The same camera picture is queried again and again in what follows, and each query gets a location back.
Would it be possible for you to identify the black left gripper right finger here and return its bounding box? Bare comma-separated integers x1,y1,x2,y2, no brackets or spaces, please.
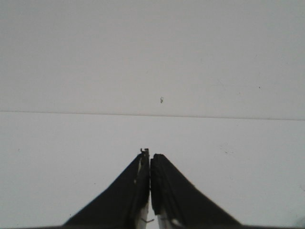
150,154,241,226

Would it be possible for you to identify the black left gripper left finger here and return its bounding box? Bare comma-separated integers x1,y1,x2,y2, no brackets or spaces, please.
63,148,150,227

